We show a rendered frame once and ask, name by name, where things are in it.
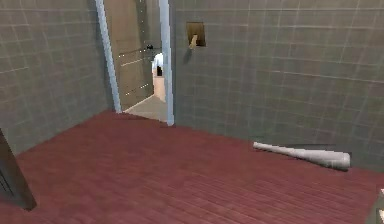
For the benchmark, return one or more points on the white and black object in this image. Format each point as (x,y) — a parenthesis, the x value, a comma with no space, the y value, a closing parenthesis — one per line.
(158,63)

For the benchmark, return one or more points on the brown room door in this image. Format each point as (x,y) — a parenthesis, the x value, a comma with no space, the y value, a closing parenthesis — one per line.
(128,53)

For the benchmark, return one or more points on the grey baseball bat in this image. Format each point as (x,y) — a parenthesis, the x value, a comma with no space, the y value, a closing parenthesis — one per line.
(313,156)

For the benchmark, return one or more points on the dark brown furniture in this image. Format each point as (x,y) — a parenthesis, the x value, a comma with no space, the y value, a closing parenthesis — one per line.
(13,180)

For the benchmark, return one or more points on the pale grey furniture corner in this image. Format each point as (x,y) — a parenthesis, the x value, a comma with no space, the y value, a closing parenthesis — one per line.
(380,208)

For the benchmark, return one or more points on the pale blue door frame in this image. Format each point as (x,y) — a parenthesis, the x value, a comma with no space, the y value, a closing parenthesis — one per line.
(166,63)

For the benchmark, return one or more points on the brown wall light switch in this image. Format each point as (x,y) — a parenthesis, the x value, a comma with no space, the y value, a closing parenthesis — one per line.
(195,34)

